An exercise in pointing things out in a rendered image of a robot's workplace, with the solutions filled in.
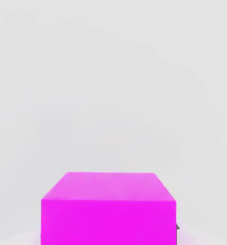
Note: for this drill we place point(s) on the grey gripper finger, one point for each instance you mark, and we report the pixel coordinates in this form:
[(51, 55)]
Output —
[(177, 227)]

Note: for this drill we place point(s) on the small magenta cube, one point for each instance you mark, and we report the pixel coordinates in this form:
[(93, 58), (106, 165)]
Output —
[(108, 216)]

